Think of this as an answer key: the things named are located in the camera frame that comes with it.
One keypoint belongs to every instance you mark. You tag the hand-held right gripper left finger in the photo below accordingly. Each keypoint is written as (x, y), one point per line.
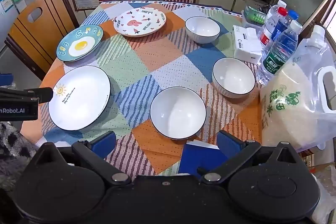
(103, 141)

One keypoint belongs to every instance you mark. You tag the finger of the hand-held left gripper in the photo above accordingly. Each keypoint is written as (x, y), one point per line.
(5, 79)
(43, 95)

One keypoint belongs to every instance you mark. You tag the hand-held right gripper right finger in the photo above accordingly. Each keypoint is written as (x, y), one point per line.
(228, 142)

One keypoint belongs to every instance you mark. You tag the white plate with sun print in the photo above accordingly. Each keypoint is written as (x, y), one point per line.
(78, 106)

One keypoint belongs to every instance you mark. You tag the white ribbed bowl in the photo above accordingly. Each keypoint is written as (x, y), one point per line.
(178, 111)
(233, 77)
(202, 27)

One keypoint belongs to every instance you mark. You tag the white plate with bunny print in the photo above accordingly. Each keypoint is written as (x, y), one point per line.
(136, 23)

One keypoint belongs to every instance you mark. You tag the blue box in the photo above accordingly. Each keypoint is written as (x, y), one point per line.
(197, 158)

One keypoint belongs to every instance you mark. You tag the grey fuzzy garment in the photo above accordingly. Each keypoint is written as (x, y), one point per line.
(13, 150)

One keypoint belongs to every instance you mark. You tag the wooden chair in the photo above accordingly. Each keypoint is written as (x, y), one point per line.
(29, 32)

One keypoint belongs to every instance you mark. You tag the blue plate with egg print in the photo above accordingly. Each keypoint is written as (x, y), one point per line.
(78, 45)

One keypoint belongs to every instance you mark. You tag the clear bag of rice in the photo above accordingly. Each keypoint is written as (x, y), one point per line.
(288, 98)

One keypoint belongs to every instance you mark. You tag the white tissue pack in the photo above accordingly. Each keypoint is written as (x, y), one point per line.
(245, 48)

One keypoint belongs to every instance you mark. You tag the green label water bottle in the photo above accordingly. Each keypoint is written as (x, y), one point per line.
(278, 56)

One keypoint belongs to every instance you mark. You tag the patchwork tablecloth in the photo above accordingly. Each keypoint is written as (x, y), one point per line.
(168, 58)

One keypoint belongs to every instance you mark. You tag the red cap water bottle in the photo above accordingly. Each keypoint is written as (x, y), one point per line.
(265, 39)

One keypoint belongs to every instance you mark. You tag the blue cap water bottle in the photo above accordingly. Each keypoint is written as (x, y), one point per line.
(278, 29)

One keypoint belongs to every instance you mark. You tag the green plastic basket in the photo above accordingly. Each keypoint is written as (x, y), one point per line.
(253, 15)

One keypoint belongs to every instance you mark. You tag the white cap clear water bottle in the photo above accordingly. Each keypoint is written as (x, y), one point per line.
(273, 16)

